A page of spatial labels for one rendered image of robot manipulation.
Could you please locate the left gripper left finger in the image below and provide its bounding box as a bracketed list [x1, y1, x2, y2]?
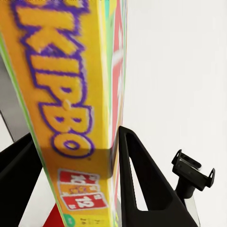
[0, 133, 43, 227]

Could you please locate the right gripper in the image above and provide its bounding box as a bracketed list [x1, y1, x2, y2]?
[171, 149, 215, 193]

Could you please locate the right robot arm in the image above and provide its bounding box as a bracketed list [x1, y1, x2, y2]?
[171, 149, 215, 227]

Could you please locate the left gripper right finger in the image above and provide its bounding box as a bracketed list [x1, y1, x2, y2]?
[118, 126, 197, 227]

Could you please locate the board game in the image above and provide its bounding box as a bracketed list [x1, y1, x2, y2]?
[0, 0, 128, 227]

